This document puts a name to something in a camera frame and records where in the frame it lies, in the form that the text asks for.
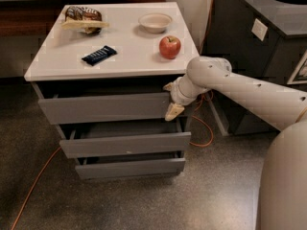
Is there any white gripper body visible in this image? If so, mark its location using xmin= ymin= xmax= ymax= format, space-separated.
xmin=170 ymin=75 xmax=205 ymax=106

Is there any grey top drawer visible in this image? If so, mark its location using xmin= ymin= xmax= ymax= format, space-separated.
xmin=38 ymin=80 xmax=171 ymax=125

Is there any grey drawer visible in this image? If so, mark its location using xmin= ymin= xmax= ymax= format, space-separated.
xmin=38 ymin=80 xmax=171 ymax=125
xmin=60 ymin=119 xmax=191 ymax=158
xmin=75 ymin=151 xmax=185 ymax=180

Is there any red apple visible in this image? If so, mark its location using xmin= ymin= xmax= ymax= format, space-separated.
xmin=159 ymin=35 xmax=181 ymax=59

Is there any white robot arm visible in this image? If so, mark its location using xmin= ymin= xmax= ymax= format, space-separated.
xmin=164 ymin=57 xmax=307 ymax=230

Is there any grey bottom drawer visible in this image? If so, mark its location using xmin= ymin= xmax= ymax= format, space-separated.
xmin=75 ymin=151 xmax=185 ymax=180

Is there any white grey drawer cabinet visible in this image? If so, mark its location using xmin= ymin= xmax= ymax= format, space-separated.
xmin=24 ymin=1 xmax=205 ymax=177

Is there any grey middle drawer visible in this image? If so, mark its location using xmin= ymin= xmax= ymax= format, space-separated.
xmin=60 ymin=119 xmax=191 ymax=158

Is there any white paper bowl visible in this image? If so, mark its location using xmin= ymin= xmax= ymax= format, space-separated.
xmin=138 ymin=13 xmax=173 ymax=34

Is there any dark blue snack bar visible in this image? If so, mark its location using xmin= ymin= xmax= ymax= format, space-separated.
xmin=83 ymin=45 xmax=117 ymax=66

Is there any white label on bin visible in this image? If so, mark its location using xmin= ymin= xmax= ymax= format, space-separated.
xmin=251 ymin=19 xmax=268 ymax=41

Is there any black trash bin cabinet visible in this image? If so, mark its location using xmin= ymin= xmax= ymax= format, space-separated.
xmin=202 ymin=0 xmax=307 ymax=137

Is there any brown chip bag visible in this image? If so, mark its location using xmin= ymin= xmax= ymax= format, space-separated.
xmin=61 ymin=6 xmax=109 ymax=34

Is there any dark wooden bench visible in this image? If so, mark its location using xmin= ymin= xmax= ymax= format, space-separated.
xmin=0 ymin=0 xmax=165 ymax=36

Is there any orange extension cable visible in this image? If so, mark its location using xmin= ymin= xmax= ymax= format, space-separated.
xmin=10 ymin=0 xmax=224 ymax=230

